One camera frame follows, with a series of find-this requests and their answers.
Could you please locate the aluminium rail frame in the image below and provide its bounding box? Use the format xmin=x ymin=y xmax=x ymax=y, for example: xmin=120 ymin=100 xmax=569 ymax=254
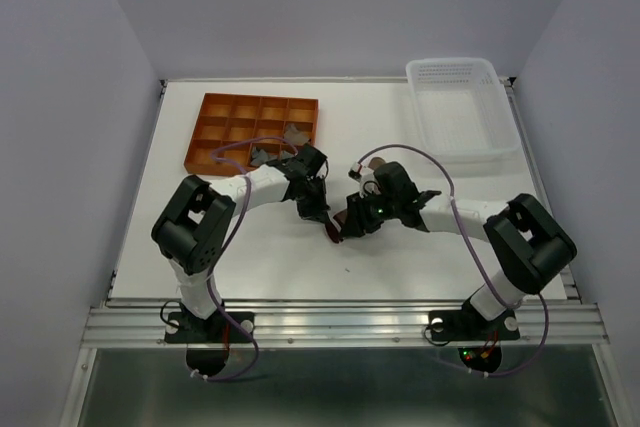
xmin=59 ymin=77 xmax=626 ymax=427

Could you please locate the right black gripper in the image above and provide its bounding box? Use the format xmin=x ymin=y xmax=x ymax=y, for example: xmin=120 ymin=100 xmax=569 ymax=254
xmin=337 ymin=189 xmax=399 ymax=238

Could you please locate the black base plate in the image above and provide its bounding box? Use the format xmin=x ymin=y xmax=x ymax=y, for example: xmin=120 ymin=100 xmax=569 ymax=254
xmin=161 ymin=311 xmax=255 ymax=344
xmin=428 ymin=310 xmax=520 ymax=343

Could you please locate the orange compartment tray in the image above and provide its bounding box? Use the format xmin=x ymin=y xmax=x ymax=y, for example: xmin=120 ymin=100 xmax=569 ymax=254
xmin=184 ymin=93 xmax=319 ymax=176

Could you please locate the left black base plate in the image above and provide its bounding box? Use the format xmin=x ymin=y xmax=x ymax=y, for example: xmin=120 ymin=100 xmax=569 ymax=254
xmin=161 ymin=311 xmax=255 ymax=344

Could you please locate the brown sock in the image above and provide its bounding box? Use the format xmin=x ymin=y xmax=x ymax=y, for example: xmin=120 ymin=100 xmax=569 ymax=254
xmin=324 ymin=159 xmax=386 ymax=244
xmin=283 ymin=124 xmax=311 ymax=146

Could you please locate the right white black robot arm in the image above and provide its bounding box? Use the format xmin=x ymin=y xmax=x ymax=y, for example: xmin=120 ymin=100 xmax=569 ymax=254
xmin=334 ymin=162 xmax=577 ymax=344

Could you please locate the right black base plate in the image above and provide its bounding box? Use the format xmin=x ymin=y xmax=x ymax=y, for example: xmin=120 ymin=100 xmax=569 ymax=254
xmin=428 ymin=310 xmax=520 ymax=343

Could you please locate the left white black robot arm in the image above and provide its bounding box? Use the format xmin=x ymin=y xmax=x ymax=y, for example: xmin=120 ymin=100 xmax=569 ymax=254
xmin=151 ymin=144 xmax=331 ymax=344

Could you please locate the white plastic basket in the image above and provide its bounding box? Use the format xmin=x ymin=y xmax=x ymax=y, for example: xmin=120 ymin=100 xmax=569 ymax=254
xmin=405 ymin=57 xmax=521 ymax=163

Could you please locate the grey sock pair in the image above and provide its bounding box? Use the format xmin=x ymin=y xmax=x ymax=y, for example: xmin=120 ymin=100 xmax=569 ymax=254
xmin=249 ymin=147 xmax=274 ymax=167

